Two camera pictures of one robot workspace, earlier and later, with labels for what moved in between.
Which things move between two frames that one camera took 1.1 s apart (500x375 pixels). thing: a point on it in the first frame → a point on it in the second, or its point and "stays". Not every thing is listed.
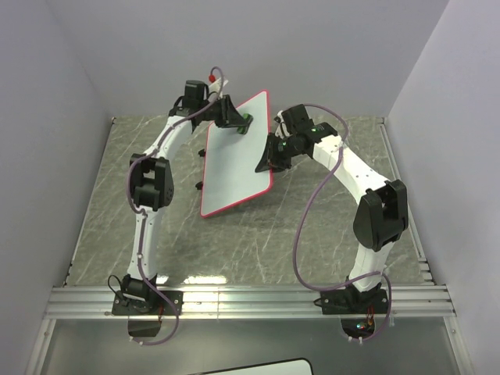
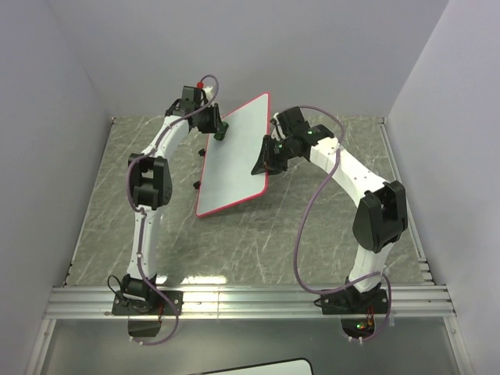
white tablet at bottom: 295,366 stays
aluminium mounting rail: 96,302 stays
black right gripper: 269,161 stays
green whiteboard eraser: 248,119 → 219,136
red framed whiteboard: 230,158 stays
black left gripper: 230,116 → 217,120
